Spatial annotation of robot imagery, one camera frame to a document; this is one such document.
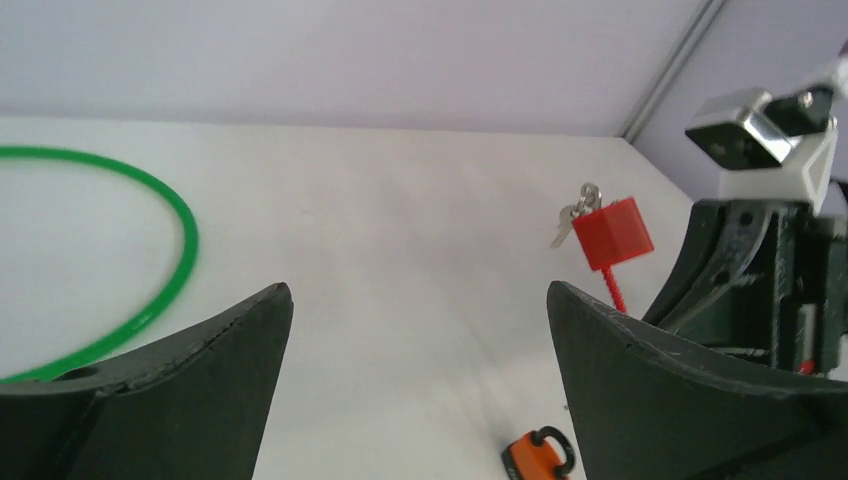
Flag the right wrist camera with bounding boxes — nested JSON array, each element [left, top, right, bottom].
[[685, 54, 847, 214]]

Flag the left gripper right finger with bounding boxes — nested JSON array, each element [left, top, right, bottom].
[[547, 281, 847, 479]]

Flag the silver keys on red lock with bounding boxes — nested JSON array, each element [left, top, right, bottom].
[[550, 182, 603, 249]]

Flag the green cable lock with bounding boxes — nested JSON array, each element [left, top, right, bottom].
[[1, 145, 200, 383]]

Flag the red cable lock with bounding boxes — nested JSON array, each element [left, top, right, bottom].
[[572, 197, 655, 314]]

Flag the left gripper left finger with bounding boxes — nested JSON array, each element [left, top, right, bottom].
[[1, 283, 294, 479]]

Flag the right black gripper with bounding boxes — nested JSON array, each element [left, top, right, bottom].
[[643, 200, 847, 376]]

